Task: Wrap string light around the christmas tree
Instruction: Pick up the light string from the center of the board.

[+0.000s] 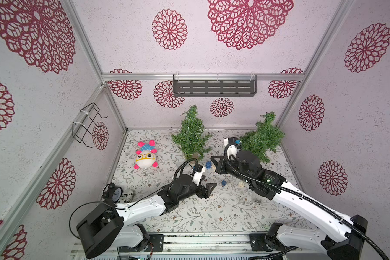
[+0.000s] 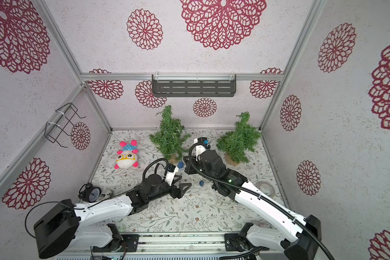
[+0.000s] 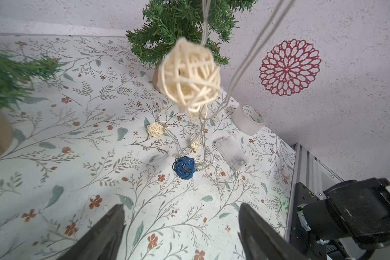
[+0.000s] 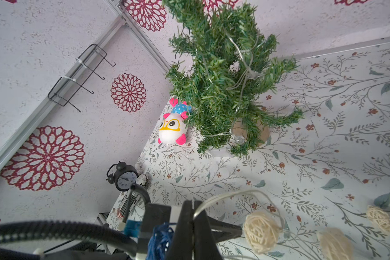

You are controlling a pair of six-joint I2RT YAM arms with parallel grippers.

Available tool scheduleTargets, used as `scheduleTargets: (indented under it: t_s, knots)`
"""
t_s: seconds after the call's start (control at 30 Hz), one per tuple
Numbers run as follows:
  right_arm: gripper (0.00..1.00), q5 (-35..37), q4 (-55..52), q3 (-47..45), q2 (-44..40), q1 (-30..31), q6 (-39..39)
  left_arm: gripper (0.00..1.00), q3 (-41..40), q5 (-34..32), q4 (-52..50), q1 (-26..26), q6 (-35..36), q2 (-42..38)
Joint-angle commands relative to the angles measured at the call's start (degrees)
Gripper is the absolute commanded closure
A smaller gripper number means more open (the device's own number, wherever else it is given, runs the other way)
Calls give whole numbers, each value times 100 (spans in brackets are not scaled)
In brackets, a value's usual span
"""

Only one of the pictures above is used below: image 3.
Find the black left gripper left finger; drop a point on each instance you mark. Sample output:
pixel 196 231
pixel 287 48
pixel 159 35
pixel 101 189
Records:
pixel 103 240

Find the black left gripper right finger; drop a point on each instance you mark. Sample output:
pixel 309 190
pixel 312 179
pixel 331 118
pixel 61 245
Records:
pixel 260 241

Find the clear plastic battery box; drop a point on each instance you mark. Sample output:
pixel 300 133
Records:
pixel 230 152

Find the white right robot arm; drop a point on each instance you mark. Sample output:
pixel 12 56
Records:
pixel 352 209

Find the left small green christmas tree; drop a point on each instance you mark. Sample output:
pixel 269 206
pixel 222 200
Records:
pixel 16 83

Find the small green christmas tree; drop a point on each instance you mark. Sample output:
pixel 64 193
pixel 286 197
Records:
pixel 16 83
pixel 168 21

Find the right small green christmas tree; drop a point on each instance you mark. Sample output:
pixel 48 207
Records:
pixel 168 21

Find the blue wicker light ball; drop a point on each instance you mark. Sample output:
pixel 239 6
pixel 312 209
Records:
pixel 184 167

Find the clear tape roll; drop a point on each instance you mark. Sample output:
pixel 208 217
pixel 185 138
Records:
pixel 248 119

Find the beige wicker light ball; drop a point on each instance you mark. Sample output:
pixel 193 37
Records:
pixel 155 129

